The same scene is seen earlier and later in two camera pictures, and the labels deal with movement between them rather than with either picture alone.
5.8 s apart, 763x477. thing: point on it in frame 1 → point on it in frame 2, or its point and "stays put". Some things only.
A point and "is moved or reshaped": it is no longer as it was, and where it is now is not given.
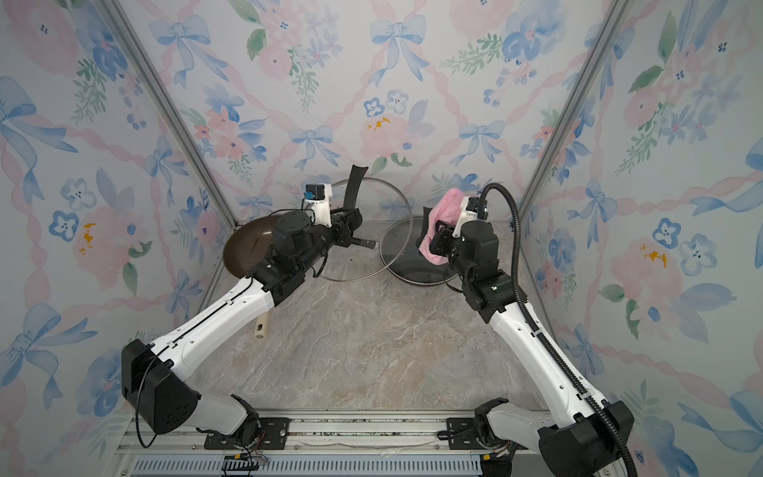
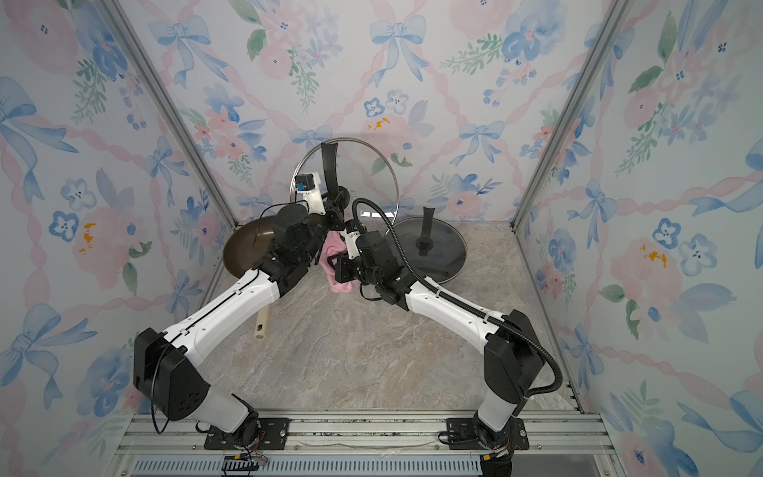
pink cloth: x=446 y=211 → x=334 y=242
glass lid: x=373 y=210 is moved or reshaped
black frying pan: x=400 y=256 stays put
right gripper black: x=443 y=238 → x=346 y=271
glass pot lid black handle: x=401 y=255 stays put
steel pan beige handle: x=246 y=244 stays put
